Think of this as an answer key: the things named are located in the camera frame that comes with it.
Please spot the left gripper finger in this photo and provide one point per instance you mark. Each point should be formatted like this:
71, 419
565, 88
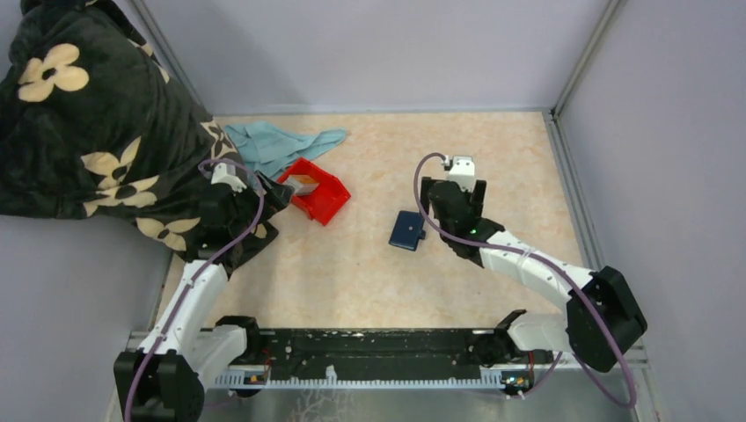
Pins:
270, 188
277, 199

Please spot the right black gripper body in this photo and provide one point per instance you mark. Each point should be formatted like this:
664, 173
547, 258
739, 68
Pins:
478, 197

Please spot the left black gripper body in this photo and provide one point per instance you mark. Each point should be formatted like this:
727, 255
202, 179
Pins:
247, 203

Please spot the red plastic bin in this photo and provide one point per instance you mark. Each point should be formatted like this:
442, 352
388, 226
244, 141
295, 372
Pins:
327, 200

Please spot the navy leather card holder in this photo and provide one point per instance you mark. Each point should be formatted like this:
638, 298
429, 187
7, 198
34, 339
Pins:
408, 230

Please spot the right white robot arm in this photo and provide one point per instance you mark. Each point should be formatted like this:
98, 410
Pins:
599, 318

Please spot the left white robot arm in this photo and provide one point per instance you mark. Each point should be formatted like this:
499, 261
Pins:
165, 378

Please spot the cards stack in bin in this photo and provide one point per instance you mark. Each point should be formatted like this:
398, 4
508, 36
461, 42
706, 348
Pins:
301, 184

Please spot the light blue cloth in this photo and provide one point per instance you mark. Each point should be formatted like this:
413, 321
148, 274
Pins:
267, 148

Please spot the black floral fleece blanket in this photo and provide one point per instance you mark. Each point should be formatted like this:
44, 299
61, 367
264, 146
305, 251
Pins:
93, 125

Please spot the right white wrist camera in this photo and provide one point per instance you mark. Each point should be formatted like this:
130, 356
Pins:
461, 170

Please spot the aluminium frame post right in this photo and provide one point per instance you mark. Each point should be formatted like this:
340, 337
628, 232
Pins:
604, 24

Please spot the aluminium frame post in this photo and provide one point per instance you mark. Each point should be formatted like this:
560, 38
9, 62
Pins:
165, 48
604, 24

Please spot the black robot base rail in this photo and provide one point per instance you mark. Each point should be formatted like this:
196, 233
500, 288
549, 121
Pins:
294, 358

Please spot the aluminium frame post left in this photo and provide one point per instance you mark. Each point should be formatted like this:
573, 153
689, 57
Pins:
165, 48

